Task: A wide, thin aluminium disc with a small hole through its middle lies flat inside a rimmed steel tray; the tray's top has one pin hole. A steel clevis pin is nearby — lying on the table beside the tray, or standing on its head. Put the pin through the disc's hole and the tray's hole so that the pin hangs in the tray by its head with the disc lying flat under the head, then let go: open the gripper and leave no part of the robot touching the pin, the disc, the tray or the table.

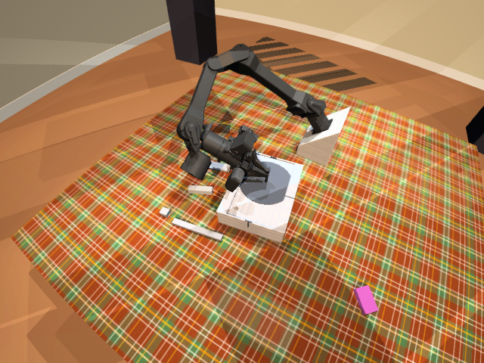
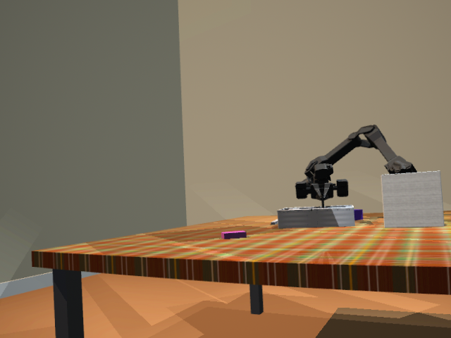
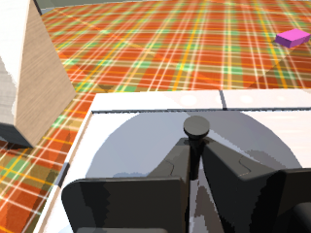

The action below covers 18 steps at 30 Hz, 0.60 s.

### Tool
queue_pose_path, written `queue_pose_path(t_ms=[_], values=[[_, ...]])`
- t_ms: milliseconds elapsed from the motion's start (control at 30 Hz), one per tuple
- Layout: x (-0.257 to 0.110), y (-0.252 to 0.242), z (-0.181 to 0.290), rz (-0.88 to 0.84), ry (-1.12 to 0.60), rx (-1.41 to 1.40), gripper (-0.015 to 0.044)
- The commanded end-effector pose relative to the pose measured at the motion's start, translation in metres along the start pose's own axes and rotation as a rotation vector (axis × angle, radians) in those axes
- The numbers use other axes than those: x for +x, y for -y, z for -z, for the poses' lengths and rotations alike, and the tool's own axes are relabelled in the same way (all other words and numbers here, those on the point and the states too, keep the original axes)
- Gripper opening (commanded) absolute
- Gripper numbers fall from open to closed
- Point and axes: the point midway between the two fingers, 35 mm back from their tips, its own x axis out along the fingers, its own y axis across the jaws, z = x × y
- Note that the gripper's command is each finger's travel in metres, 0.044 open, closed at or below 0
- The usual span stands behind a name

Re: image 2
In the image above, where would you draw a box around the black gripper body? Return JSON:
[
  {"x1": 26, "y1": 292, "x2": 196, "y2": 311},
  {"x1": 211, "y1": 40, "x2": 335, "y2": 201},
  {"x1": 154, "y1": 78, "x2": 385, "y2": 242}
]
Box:
[{"x1": 296, "y1": 178, "x2": 348, "y2": 199}]

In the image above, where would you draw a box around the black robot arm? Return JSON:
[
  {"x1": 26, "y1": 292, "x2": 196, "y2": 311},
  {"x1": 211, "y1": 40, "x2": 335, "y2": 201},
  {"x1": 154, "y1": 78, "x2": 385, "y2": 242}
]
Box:
[{"x1": 303, "y1": 125, "x2": 417, "y2": 187}]

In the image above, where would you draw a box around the purple cube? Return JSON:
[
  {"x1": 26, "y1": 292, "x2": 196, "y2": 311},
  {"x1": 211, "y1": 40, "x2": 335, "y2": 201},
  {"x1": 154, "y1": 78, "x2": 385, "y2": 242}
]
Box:
[{"x1": 354, "y1": 209, "x2": 363, "y2": 220}]

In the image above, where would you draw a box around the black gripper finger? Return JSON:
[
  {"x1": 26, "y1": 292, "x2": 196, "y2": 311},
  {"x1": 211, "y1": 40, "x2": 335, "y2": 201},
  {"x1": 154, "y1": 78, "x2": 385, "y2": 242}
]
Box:
[
  {"x1": 310, "y1": 184, "x2": 321, "y2": 201},
  {"x1": 323, "y1": 183, "x2": 333, "y2": 201}
]

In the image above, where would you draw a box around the pink rectangular block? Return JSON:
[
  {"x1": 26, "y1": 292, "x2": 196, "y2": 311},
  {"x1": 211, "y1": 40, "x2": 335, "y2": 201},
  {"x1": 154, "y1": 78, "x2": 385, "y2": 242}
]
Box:
[{"x1": 221, "y1": 231, "x2": 247, "y2": 239}]

